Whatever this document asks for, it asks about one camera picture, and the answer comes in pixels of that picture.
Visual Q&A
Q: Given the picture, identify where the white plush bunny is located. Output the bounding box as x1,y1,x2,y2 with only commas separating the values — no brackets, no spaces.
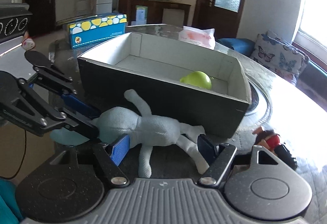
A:
91,90,209,178

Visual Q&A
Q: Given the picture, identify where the green round toy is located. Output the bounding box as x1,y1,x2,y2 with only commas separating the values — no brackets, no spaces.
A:
180,71,212,90

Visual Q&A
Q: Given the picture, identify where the black induction cooktop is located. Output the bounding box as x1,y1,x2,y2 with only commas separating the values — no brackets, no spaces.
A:
242,80,272,127

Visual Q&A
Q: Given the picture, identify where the doll with dark hair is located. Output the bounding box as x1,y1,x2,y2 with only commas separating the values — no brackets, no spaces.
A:
252,126,298,170

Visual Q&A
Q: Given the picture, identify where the blue yellow tissue box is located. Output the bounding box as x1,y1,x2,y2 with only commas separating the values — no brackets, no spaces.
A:
68,13,128,49

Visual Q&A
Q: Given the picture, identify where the black white cardboard box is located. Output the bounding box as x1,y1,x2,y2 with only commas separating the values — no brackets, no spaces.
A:
78,33,252,138

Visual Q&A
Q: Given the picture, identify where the pink tissue pack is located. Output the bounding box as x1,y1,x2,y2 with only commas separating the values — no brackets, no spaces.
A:
178,26,216,50

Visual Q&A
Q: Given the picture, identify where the butterfly print pillow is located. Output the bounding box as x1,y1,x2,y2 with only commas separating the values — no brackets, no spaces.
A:
251,30,309,86

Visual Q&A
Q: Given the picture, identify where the blue sofa bench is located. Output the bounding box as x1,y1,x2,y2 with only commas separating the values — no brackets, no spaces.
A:
216,37,327,112

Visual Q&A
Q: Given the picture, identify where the window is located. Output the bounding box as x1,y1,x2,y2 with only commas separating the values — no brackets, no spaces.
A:
297,0,326,46

